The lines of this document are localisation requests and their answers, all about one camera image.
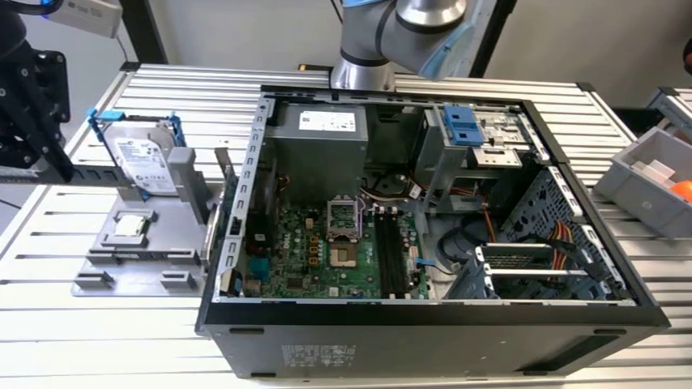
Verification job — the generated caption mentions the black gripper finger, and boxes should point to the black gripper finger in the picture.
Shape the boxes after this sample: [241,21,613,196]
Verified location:
[28,49,72,125]
[0,66,75,185]

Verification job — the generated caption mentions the hard disk in blue carrier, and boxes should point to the hard disk in blue carrier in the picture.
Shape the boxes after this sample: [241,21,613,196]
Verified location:
[85,108,188,202]

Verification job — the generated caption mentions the silver CPU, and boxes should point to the silver CPU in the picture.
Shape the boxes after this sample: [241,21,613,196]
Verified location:
[111,216,151,238]

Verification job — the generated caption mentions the grey parts rack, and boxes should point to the grey parts rack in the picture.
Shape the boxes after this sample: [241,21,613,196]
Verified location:
[72,147,225,299]

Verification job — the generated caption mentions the grey power supply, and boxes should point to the grey power supply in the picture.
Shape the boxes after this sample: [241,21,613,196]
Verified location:
[263,103,372,203]

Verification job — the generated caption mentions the blue video port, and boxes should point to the blue video port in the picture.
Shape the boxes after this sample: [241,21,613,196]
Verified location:
[249,259,272,283]

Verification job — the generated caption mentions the green motherboard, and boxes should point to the green motherboard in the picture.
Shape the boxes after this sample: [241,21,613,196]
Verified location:
[240,202,433,301]

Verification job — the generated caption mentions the metal socket cover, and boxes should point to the metal socket cover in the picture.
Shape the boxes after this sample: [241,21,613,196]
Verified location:
[325,194,363,240]

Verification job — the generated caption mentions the CPU socket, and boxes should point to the CPU socket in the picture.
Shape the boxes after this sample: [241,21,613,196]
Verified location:
[329,242,363,268]

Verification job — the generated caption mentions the grey metal drive cage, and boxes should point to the grey metal drive cage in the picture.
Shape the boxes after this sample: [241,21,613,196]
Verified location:
[415,100,541,214]

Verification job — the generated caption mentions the black PC case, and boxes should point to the black PC case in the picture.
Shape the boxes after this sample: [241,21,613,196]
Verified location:
[193,83,672,380]

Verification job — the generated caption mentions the grey plastic bin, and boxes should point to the grey plastic bin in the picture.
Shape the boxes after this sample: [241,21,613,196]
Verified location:
[592,127,692,240]

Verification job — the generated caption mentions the white block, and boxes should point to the white block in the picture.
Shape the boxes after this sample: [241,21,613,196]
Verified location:
[632,160,677,183]

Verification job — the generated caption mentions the grey metal box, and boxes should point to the grey metal box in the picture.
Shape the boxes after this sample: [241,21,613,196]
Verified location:
[645,87,692,145]

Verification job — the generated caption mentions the orange ball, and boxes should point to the orange ball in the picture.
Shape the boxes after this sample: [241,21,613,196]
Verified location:
[667,181,692,203]

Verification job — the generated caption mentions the black frame post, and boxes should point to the black frame post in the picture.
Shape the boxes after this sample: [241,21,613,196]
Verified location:
[469,0,517,80]
[116,0,169,66]

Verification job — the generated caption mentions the wire locking lever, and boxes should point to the wire locking lever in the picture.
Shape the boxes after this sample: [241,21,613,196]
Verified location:
[353,198,367,242]

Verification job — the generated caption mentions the power supply wire bundle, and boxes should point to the power supply wire bundle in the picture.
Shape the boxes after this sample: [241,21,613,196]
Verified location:
[359,172,428,203]

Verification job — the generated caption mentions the blue plastic drive bracket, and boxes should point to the blue plastic drive bracket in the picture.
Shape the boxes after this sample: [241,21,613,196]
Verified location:
[440,104,477,146]

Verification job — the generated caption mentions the thick black cables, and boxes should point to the thick black cables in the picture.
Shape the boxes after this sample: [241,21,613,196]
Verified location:
[435,224,488,276]

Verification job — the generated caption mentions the thin orange wire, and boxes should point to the thin orange wire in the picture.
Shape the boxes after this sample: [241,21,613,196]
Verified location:
[483,202,499,244]

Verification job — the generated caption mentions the orange yellow wire bundle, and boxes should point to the orange yellow wire bundle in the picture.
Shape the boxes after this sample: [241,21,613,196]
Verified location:
[545,220,575,272]

